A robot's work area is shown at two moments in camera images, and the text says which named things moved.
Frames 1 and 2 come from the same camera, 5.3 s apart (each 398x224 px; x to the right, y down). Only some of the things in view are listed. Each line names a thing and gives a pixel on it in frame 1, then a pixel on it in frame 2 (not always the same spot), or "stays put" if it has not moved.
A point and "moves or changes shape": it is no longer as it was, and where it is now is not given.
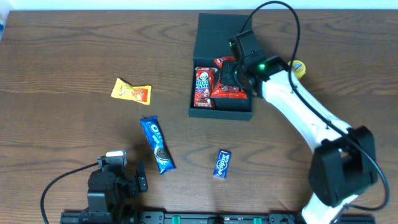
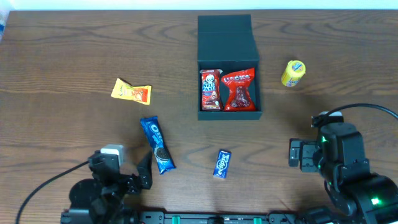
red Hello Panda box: (204, 87) moves or changes shape
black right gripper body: (228, 74) to (305, 155)
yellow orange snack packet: (123, 89) stays put
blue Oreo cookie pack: (157, 144) stays put
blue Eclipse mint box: (222, 165) stays put
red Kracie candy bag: (221, 91) to (240, 97)
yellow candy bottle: (298, 67) stays put
